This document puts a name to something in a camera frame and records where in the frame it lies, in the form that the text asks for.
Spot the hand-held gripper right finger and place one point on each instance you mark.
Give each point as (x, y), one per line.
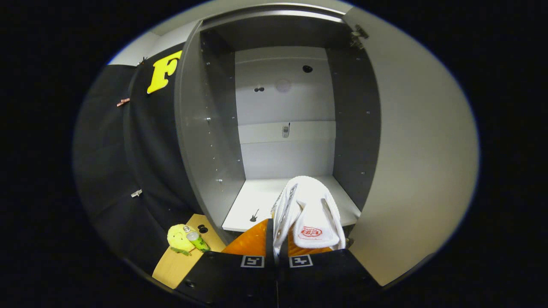
(334, 273)

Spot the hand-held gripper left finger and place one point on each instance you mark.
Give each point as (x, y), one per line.
(269, 241)

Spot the white shoe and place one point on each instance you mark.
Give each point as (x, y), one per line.
(308, 201)

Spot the dark grey shoe cabinet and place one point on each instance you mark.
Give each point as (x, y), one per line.
(205, 128)

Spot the metal door hinge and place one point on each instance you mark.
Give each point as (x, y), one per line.
(358, 34)

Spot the small black round object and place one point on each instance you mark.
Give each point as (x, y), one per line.
(203, 229)

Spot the green plastic bottle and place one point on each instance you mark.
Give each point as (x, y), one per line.
(198, 242)

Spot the yellow plush toy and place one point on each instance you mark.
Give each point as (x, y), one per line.
(177, 239)

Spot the silver clip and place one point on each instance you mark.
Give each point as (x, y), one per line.
(136, 193)

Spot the black backdrop cloth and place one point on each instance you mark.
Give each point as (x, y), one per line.
(111, 171)

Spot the red clip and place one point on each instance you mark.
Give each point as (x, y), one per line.
(123, 102)

